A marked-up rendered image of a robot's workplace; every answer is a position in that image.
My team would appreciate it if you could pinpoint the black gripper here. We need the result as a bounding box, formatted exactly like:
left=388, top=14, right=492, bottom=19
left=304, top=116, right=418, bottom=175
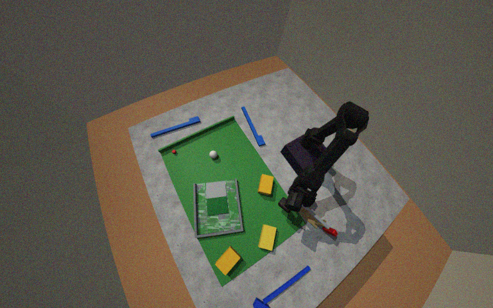
left=278, top=185, right=293, bottom=213

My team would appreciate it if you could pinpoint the blue curved bar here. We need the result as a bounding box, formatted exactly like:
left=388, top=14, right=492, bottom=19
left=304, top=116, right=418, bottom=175
left=253, top=266, right=310, bottom=308

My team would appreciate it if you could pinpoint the blue putter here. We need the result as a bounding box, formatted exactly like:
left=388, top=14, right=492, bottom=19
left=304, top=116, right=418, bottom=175
left=241, top=107, right=265, bottom=146
left=150, top=116, right=200, bottom=137

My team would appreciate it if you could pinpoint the green mat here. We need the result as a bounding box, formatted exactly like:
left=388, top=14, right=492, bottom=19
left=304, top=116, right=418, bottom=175
left=160, top=119, right=306, bottom=286

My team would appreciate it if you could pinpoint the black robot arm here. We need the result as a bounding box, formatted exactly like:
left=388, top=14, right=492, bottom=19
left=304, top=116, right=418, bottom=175
left=285, top=101, right=369, bottom=212

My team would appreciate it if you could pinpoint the yellow rectangular block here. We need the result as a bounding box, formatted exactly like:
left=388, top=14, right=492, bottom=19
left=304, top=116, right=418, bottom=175
left=258, top=174, right=273, bottom=195
left=216, top=246, right=241, bottom=275
left=258, top=224, right=276, bottom=251

